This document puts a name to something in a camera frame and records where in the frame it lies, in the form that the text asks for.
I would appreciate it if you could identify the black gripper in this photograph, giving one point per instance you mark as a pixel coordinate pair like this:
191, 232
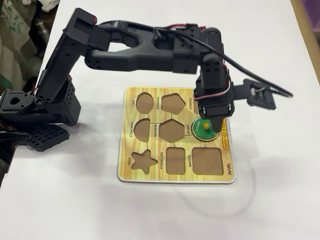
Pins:
215, 111

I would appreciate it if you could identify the green circle piece yellow pin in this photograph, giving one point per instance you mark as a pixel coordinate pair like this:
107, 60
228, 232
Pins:
200, 131

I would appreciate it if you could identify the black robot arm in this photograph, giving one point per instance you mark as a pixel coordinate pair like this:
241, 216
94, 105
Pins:
125, 57

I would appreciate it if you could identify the wooden shape puzzle board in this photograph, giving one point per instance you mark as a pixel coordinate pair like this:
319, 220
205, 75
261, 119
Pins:
175, 172

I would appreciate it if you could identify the grey metal bottle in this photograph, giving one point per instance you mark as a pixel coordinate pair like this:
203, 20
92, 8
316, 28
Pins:
42, 28

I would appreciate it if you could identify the white crumpled cloth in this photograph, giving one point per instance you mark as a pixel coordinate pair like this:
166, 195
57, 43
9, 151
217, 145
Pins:
51, 4

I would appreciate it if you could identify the black table clamp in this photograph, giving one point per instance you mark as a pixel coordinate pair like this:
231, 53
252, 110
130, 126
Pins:
12, 137

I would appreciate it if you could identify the floral patterned cloth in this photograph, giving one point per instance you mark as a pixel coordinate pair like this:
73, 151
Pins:
15, 37

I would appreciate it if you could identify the black square wrist camera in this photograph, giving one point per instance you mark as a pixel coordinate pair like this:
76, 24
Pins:
262, 98

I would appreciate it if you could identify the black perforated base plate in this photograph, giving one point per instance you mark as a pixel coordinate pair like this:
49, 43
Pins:
50, 137

